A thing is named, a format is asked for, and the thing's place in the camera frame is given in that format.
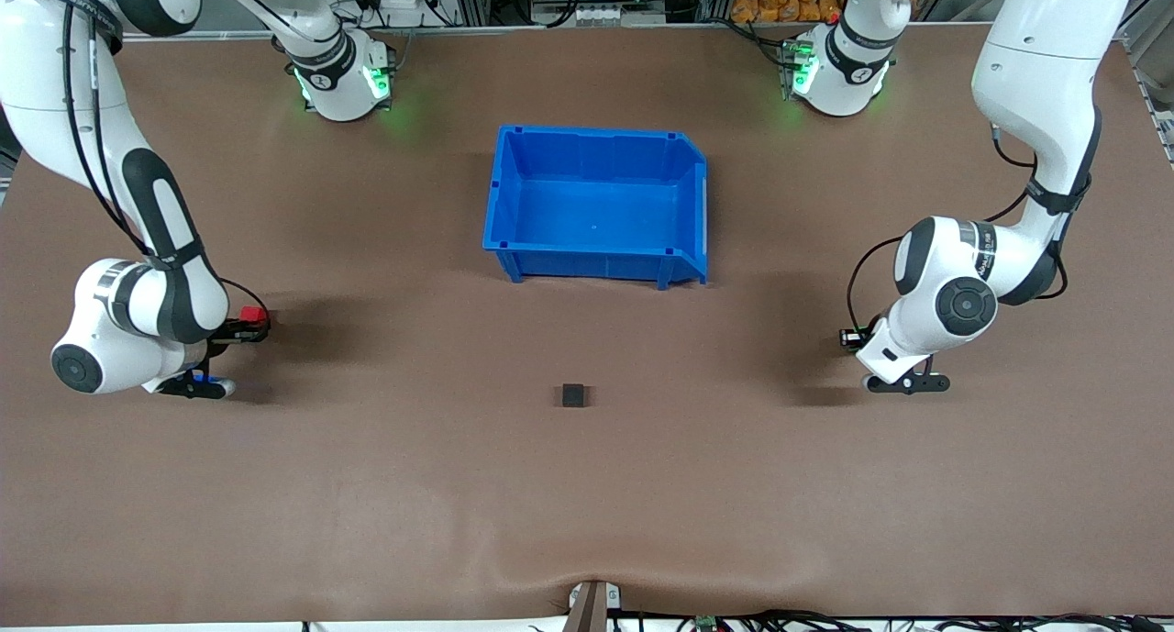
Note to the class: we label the black cube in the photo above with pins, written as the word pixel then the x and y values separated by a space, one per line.
pixel 574 394

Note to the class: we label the red cube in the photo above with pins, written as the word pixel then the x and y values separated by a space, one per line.
pixel 252 316

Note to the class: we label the blue plastic storage bin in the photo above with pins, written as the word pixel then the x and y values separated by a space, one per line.
pixel 596 210

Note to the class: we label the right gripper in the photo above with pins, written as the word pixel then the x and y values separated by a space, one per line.
pixel 226 335

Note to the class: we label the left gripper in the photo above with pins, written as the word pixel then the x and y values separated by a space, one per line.
pixel 865 336

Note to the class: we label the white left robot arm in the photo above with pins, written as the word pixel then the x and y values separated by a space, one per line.
pixel 1036 82

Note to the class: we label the white power strip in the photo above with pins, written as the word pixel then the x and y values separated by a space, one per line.
pixel 404 4

